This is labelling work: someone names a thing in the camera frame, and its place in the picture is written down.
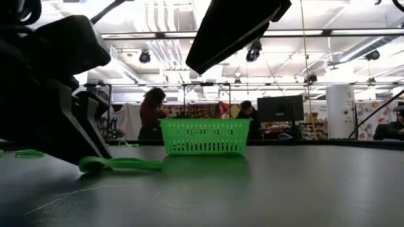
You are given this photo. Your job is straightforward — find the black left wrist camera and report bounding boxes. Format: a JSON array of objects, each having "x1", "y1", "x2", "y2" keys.
[{"x1": 33, "y1": 15, "x2": 112, "y2": 77}]

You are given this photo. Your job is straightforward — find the green plastic basket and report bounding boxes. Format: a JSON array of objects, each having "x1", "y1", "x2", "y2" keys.
[{"x1": 158, "y1": 118, "x2": 253, "y2": 156}]

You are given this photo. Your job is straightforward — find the black diagonal frame strut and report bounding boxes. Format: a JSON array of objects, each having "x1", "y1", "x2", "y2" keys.
[{"x1": 348, "y1": 89, "x2": 404, "y2": 140}]

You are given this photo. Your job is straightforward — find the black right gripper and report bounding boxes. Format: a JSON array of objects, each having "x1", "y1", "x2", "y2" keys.
[{"x1": 185, "y1": 0, "x2": 293, "y2": 75}]

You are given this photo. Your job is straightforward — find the floral curtain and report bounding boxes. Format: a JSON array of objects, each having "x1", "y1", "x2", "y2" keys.
[{"x1": 355, "y1": 100, "x2": 399, "y2": 140}]

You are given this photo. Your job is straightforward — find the black computer monitor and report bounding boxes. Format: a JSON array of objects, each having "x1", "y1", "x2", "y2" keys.
[{"x1": 257, "y1": 95, "x2": 305, "y2": 139}]

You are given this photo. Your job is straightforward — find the white pillar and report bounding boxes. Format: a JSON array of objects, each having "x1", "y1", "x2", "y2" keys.
[{"x1": 326, "y1": 84, "x2": 356, "y2": 140}]

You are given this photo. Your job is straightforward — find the yellow hanging cord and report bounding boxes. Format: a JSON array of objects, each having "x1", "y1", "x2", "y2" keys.
[{"x1": 299, "y1": 0, "x2": 318, "y2": 140}]

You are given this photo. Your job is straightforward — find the green rubber band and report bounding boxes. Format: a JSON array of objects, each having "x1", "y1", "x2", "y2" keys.
[
  {"x1": 117, "y1": 140, "x2": 140, "y2": 148},
  {"x1": 14, "y1": 149, "x2": 45, "y2": 158},
  {"x1": 78, "y1": 156, "x2": 163, "y2": 173}
]

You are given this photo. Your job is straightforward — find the patterned brown curtain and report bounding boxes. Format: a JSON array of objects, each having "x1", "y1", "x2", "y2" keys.
[{"x1": 162, "y1": 103, "x2": 241, "y2": 120}]

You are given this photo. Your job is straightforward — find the black overhead camera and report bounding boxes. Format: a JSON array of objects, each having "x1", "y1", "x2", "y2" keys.
[{"x1": 246, "y1": 40, "x2": 263, "y2": 63}]

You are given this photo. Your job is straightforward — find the person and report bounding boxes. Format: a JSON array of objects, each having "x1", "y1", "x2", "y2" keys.
[
  {"x1": 373, "y1": 105, "x2": 404, "y2": 141},
  {"x1": 236, "y1": 100, "x2": 260, "y2": 141},
  {"x1": 138, "y1": 87, "x2": 168, "y2": 141}
]

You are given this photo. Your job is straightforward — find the white cloth curtain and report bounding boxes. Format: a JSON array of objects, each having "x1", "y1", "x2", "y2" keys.
[{"x1": 109, "y1": 103, "x2": 141, "y2": 140}]

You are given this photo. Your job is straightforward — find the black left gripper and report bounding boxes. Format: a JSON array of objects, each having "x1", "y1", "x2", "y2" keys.
[{"x1": 0, "y1": 27, "x2": 113, "y2": 166}]

